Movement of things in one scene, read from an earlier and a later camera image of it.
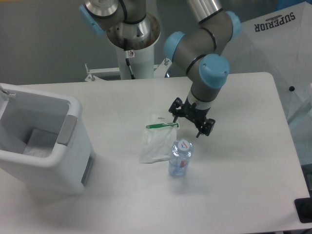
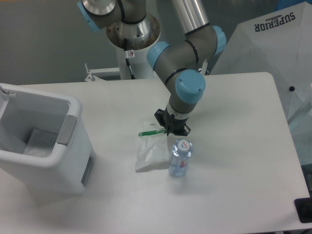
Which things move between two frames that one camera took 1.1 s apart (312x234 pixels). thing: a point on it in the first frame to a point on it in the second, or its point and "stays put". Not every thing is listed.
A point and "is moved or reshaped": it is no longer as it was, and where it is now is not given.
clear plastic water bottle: [182, 149] stays put
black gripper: [196, 115] to [171, 125]
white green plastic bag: [158, 139] is moved or reshaped
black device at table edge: [303, 208] stays put
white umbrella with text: [279, 41] stays put
